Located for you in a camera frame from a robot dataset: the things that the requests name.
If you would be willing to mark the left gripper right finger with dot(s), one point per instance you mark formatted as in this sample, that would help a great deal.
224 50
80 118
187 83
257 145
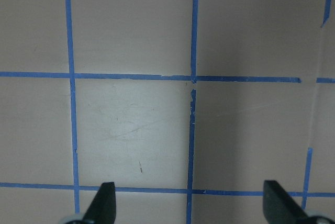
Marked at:
280 208

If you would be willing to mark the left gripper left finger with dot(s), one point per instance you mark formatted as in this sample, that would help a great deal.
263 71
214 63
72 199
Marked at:
102 209

